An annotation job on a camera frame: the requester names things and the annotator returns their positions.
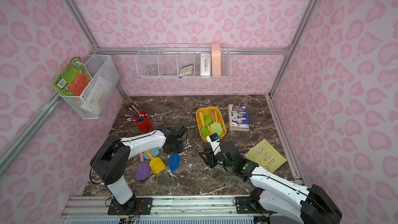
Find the blue shovel wooden handle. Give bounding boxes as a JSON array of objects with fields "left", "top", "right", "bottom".
[{"left": 169, "top": 153, "right": 181, "bottom": 172}]

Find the teal plastic shovel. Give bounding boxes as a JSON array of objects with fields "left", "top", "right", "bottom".
[{"left": 144, "top": 147, "right": 161, "bottom": 160}]

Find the yellow plastic scoop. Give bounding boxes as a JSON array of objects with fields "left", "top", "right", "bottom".
[{"left": 145, "top": 150, "right": 165, "bottom": 174}]

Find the light green shovel wooden handle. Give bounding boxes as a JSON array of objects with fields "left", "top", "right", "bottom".
[{"left": 209, "top": 110, "right": 223, "bottom": 136}]

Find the purple plastic shovel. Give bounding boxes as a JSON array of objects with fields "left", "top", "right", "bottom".
[{"left": 136, "top": 152, "right": 150, "bottom": 181}]

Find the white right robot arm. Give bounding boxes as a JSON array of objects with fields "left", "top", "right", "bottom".
[{"left": 200, "top": 133, "right": 343, "bottom": 224}]

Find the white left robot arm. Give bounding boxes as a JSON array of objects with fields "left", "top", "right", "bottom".
[{"left": 90, "top": 123, "right": 187, "bottom": 208}]

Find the yellow plastic storage box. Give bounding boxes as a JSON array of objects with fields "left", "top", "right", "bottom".
[{"left": 196, "top": 106, "right": 227, "bottom": 142}]

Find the white box in shelf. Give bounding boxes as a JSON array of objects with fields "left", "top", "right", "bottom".
[{"left": 200, "top": 53, "right": 211, "bottom": 76}]

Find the red pen cup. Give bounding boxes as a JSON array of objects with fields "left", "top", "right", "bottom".
[{"left": 135, "top": 111, "right": 153, "bottom": 133}]

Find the yellow green booklet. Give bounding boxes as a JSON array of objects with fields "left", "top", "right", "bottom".
[{"left": 246, "top": 139, "right": 287, "bottom": 173}]

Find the small brown palette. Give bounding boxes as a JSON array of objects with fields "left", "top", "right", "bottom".
[{"left": 178, "top": 64, "right": 194, "bottom": 77}]

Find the round glass jar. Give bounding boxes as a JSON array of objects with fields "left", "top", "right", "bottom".
[{"left": 148, "top": 64, "right": 159, "bottom": 76}]

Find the pink case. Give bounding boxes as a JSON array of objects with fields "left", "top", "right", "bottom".
[{"left": 211, "top": 43, "right": 221, "bottom": 77}]

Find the green red book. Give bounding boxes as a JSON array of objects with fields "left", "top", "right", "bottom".
[{"left": 52, "top": 57, "right": 92, "bottom": 96}]

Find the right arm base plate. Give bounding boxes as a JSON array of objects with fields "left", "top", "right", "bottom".
[{"left": 232, "top": 196, "right": 269, "bottom": 214}]

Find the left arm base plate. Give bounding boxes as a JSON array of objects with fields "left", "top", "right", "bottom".
[{"left": 107, "top": 197, "right": 153, "bottom": 216}]

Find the white wire wall shelf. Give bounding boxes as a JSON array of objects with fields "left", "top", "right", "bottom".
[{"left": 136, "top": 44, "right": 232, "bottom": 78}]

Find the white wire wall basket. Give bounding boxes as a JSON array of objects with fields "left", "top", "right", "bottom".
[{"left": 61, "top": 55, "right": 119, "bottom": 119}]

